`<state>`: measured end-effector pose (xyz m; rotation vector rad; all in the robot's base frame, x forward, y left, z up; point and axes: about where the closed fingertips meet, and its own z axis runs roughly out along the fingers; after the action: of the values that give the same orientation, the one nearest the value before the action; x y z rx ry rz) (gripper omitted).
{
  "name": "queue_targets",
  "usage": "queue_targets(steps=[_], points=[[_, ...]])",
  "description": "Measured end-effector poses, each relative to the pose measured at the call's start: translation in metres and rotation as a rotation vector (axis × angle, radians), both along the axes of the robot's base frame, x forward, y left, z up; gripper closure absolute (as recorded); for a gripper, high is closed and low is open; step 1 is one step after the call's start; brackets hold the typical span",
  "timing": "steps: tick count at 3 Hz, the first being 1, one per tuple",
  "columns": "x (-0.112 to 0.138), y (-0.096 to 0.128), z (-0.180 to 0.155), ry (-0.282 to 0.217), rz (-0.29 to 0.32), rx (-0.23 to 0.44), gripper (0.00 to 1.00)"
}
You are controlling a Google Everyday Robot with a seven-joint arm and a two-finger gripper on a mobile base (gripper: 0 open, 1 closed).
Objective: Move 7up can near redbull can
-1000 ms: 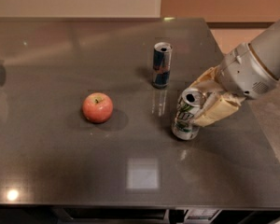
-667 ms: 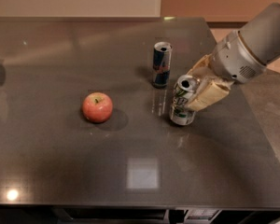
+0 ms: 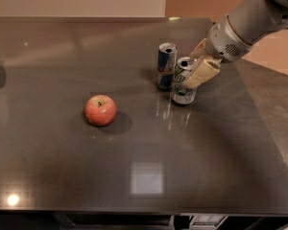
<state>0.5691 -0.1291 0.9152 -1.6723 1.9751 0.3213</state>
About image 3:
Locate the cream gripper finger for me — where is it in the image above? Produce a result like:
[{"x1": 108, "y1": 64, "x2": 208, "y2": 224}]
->
[
  {"x1": 182, "y1": 56, "x2": 221, "y2": 89},
  {"x1": 189, "y1": 38, "x2": 206, "y2": 59}
]

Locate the silver green 7up can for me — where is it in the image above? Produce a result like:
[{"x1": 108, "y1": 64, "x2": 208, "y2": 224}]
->
[{"x1": 170, "y1": 57, "x2": 198, "y2": 106}]

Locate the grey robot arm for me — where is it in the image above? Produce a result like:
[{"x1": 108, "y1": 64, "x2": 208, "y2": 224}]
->
[{"x1": 182, "y1": 0, "x2": 288, "y2": 89}]

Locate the blue silver redbull can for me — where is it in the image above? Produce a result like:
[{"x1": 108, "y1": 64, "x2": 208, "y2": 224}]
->
[{"x1": 156, "y1": 43, "x2": 178, "y2": 90}]

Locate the red apple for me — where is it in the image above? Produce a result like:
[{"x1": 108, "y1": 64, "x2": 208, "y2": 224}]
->
[{"x1": 84, "y1": 95, "x2": 116, "y2": 127}]

